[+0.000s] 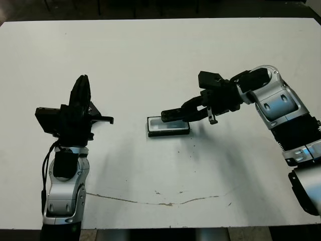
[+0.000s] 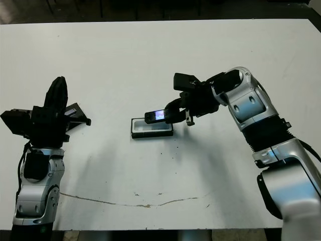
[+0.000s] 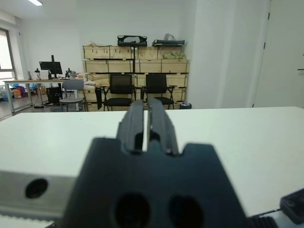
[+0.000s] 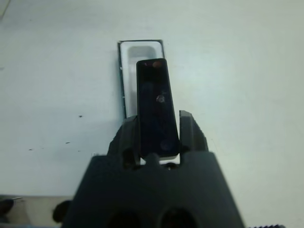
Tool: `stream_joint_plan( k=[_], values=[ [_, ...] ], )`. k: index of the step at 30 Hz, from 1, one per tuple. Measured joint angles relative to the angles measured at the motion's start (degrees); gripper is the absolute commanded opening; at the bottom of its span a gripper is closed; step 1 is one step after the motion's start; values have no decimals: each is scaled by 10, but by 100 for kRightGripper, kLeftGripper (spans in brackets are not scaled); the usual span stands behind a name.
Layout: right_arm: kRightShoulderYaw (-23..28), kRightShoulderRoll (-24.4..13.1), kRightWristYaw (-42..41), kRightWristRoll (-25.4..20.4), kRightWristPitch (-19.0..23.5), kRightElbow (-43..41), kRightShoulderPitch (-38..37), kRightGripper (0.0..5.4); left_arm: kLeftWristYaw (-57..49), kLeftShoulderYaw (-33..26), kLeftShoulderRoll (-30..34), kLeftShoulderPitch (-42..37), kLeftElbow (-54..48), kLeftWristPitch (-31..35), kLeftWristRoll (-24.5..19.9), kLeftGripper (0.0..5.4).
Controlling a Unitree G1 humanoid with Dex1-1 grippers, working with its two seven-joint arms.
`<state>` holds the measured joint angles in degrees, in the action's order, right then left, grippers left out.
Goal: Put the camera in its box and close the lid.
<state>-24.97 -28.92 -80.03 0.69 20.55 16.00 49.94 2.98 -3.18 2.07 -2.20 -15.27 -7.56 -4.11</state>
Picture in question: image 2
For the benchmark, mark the black box lid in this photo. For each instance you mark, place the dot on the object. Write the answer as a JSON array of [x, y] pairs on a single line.
[[75, 111]]

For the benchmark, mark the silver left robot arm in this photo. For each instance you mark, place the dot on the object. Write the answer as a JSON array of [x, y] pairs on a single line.
[[37, 195]]

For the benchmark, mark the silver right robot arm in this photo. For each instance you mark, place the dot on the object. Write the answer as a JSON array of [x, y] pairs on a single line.
[[250, 100]]

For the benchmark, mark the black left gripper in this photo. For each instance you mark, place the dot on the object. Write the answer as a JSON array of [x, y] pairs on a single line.
[[49, 128]]

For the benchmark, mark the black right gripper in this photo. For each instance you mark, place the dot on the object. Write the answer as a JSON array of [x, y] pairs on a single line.
[[200, 100]]

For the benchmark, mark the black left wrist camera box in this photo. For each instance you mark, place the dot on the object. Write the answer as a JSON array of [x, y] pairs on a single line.
[[15, 121]]

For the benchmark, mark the black box base white insert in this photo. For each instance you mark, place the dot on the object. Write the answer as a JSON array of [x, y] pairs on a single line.
[[150, 134]]

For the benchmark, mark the small black camera with screen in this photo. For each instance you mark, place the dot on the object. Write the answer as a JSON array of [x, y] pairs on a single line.
[[154, 116]]

